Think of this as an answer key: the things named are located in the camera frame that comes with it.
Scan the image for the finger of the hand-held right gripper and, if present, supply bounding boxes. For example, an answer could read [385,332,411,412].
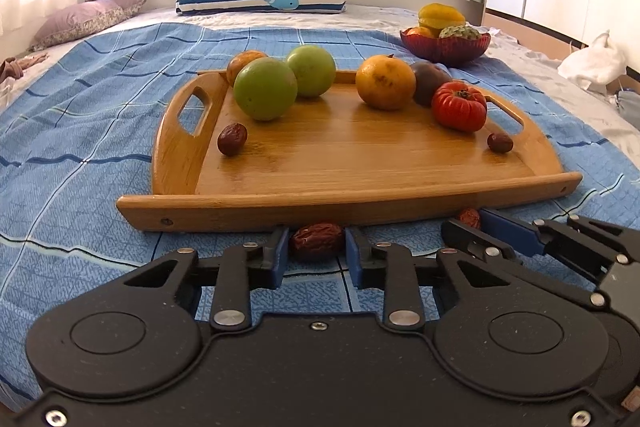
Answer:
[479,207,640,286]
[441,217,525,267]

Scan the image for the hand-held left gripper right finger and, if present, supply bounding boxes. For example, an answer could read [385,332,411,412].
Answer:
[344,226,518,333]

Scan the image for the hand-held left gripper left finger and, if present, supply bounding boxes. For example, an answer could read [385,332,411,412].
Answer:
[122,226,292,333]

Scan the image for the wooden serving tray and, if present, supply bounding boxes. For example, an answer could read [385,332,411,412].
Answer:
[116,68,583,233]

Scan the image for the red ribbed tomato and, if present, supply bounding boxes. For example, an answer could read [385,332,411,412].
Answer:
[431,82,488,132]

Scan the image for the dark purple passion fruit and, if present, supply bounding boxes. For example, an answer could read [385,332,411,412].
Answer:
[410,61,454,108]

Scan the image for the yellow orange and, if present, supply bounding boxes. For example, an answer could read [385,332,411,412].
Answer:
[355,55,417,112]

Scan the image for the green citrus with brown patch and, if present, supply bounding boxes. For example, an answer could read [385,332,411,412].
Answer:
[233,57,299,122]

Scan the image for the green round citrus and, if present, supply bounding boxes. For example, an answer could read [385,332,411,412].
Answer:
[286,45,337,98]

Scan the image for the brownish orange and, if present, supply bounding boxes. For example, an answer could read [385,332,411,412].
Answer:
[226,50,269,88]

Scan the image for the grey-blue cloth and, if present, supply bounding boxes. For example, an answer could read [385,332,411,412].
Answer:
[616,88,640,130]

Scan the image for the white crumpled cloth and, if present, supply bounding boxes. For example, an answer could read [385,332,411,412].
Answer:
[557,29,632,95]

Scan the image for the red glass bowl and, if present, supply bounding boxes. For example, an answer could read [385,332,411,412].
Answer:
[399,28,492,66]

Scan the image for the green custard apple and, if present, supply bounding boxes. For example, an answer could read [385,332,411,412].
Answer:
[439,24,482,42]

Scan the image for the yellow starfruit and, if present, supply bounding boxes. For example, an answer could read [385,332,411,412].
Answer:
[418,3,467,30]

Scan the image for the blue plaid blanket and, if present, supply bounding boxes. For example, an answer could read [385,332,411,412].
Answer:
[0,23,640,400]

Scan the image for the light quilted bedsheet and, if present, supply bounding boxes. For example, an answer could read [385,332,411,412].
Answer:
[0,2,640,142]

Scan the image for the purple floral pillow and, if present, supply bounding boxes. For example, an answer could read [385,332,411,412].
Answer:
[29,0,147,52]

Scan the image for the brown clothing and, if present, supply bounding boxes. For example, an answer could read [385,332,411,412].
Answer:
[0,52,50,84]

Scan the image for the wooden bed side rail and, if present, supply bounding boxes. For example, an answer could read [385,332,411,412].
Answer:
[484,7,588,60]

